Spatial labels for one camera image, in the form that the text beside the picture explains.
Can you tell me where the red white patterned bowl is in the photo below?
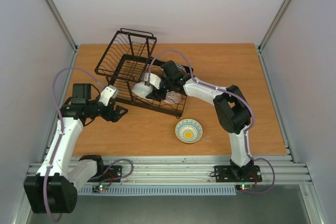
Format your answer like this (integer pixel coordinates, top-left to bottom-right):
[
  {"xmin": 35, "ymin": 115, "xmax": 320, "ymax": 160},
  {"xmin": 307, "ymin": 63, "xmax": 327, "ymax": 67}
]
[{"xmin": 163, "ymin": 91, "xmax": 182, "ymax": 104}]

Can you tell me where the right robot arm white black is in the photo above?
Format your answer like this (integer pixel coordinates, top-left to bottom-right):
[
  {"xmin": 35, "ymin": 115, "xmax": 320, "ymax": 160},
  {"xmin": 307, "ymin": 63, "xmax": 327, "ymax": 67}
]
[{"xmin": 145, "ymin": 60, "xmax": 254, "ymax": 181}]

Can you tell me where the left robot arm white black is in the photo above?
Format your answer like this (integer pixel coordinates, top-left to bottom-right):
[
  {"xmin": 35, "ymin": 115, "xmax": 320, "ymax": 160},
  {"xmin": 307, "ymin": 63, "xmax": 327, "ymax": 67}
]
[{"xmin": 24, "ymin": 83, "xmax": 128, "ymax": 214}]

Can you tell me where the blue orange patterned bowl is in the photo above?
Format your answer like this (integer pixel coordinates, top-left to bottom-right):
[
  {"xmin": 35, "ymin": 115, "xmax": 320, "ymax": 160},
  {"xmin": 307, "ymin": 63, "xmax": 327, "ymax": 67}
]
[{"xmin": 176, "ymin": 65, "xmax": 187, "ymax": 75}]

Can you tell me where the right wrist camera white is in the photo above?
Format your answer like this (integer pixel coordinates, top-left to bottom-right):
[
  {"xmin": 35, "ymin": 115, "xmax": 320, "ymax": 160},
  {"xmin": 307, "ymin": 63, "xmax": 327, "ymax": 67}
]
[{"xmin": 144, "ymin": 72, "xmax": 162, "ymax": 89}]

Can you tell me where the white ceramic bowl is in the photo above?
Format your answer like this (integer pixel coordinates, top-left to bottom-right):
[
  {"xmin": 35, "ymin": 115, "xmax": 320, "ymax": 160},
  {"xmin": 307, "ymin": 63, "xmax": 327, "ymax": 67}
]
[{"xmin": 131, "ymin": 81, "xmax": 153, "ymax": 99}]

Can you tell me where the black wire dish rack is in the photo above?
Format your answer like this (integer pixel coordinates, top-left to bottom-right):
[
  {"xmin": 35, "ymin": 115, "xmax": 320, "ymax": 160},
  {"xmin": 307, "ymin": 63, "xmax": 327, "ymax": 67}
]
[{"xmin": 94, "ymin": 28, "xmax": 187, "ymax": 118}]

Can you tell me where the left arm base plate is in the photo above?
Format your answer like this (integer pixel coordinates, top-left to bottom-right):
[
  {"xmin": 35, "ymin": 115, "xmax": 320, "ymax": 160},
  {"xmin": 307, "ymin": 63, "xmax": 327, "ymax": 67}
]
[{"xmin": 88, "ymin": 165, "xmax": 122, "ymax": 183}]

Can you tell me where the yellow blue patterned bowl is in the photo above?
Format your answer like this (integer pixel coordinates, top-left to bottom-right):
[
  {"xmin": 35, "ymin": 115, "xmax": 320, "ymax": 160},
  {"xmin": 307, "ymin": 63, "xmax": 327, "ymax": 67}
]
[{"xmin": 175, "ymin": 119, "xmax": 203, "ymax": 144}]

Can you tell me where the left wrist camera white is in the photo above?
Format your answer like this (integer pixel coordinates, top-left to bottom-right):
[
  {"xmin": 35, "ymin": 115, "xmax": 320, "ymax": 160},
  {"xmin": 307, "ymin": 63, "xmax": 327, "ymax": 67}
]
[{"xmin": 98, "ymin": 85, "xmax": 119, "ymax": 106}]

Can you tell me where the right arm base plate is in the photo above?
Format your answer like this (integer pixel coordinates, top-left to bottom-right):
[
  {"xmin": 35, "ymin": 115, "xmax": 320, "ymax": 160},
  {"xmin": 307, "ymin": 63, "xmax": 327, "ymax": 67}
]
[{"xmin": 214, "ymin": 165, "xmax": 262, "ymax": 183}]

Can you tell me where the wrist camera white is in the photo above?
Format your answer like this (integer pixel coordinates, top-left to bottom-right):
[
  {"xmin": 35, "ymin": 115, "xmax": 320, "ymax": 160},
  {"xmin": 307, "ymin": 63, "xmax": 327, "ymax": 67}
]
[
  {"xmin": 144, "ymin": 72, "xmax": 162, "ymax": 89},
  {"xmin": 98, "ymin": 85, "xmax": 119, "ymax": 106}
]

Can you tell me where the grey slotted cable duct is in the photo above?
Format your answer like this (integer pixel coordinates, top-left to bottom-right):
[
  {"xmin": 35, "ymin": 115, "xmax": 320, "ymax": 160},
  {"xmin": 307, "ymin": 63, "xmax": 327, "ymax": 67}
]
[{"xmin": 78, "ymin": 185, "xmax": 236, "ymax": 197}]

